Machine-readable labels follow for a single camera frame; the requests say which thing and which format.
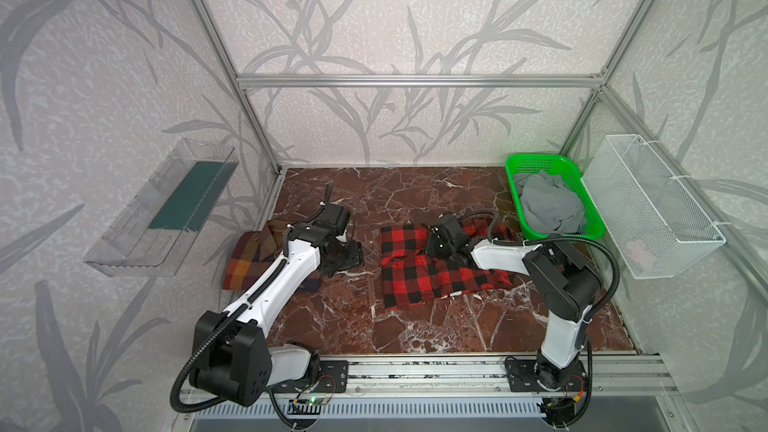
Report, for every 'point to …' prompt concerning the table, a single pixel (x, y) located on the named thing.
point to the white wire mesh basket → (656, 223)
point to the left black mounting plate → (332, 376)
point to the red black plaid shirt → (410, 276)
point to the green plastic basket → (555, 164)
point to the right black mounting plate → (527, 375)
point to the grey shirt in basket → (550, 203)
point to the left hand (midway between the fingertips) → (359, 253)
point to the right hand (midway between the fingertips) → (424, 235)
